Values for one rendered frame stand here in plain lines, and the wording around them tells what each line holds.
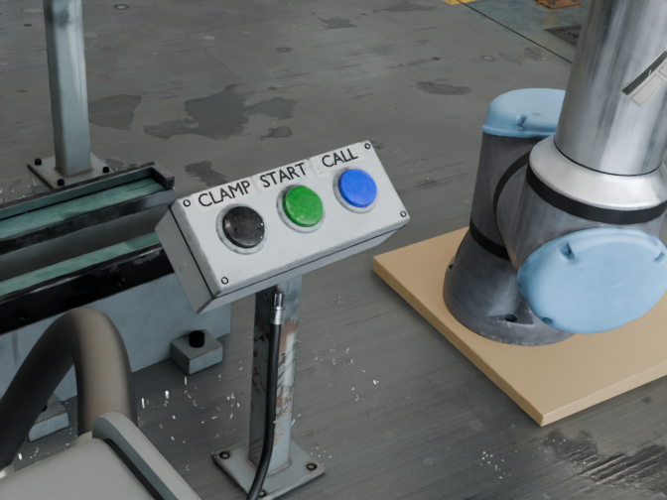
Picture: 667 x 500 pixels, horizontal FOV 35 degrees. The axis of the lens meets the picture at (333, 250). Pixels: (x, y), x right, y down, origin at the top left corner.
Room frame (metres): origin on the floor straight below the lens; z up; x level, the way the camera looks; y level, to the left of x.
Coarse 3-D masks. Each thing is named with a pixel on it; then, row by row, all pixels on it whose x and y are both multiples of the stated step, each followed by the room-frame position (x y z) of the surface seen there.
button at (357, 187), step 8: (344, 176) 0.66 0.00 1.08; (352, 176) 0.66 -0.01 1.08; (360, 176) 0.66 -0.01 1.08; (368, 176) 0.67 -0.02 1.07; (344, 184) 0.65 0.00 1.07; (352, 184) 0.65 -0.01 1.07; (360, 184) 0.66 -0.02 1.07; (368, 184) 0.66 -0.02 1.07; (344, 192) 0.65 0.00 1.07; (352, 192) 0.65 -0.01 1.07; (360, 192) 0.65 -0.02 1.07; (368, 192) 0.65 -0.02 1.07; (352, 200) 0.64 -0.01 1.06; (360, 200) 0.65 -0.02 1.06; (368, 200) 0.65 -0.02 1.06
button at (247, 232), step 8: (232, 208) 0.60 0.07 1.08; (240, 208) 0.60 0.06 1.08; (248, 208) 0.60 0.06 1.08; (224, 216) 0.59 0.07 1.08; (232, 216) 0.59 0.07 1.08; (240, 216) 0.59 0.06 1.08; (248, 216) 0.60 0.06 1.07; (256, 216) 0.60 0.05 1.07; (224, 224) 0.58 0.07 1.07; (232, 224) 0.59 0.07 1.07; (240, 224) 0.59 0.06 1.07; (248, 224) 0.59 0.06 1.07; (256, 224) 0.59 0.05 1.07; (224, 232) 0.58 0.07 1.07; (232, 232) 0.58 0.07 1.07; (240, 232) 0.58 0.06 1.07; (248, 232) 0.59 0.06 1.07; (256, 232) 0.59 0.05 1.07; (264, 232) 0.59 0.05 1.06; (232, 240) 0.58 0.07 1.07; (240, 240) 0.58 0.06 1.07; (248, 240) 0.58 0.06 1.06; (256, 240) 0.58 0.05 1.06; (248, 248) 0.58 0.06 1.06
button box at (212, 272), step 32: (320, 160) 0.67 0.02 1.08; (352, 160) 0.68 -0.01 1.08; (224, 192) 0.61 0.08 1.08; (256, 192) 0.62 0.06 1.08; (320, 192) 0.64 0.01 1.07; (384, 192) 0.67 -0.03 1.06; (160, 224) 0.60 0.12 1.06; (192, 224) 0.58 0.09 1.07; (288, 224) 0.61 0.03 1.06; (320, 224) 0.62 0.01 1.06; (352, 224) 0.64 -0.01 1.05; (384, 224) 0.65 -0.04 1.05; (192, 256) 0.57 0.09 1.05; (224, 256) 0.57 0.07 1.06; (256, 256) 0.58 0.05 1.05; (288, 256) 0.59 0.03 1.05; (320, 256) 0.61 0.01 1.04; (192, 288) 0.57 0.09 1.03; (224, 288) 0.55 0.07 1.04; (256, 288) 0.59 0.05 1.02
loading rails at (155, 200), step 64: (64, 192) 0.85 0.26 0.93; (128, 192) 0.87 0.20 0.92; (0, 256) 0.77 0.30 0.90; (64, 256) 0.81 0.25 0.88; (128, 256) 0.75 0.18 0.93; (0, 320) 0.67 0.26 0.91; (128, 320) 0.74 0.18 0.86; (192, 320) 0.79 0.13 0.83; (0, 384) 0.66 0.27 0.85; (64, 384) 0.70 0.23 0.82
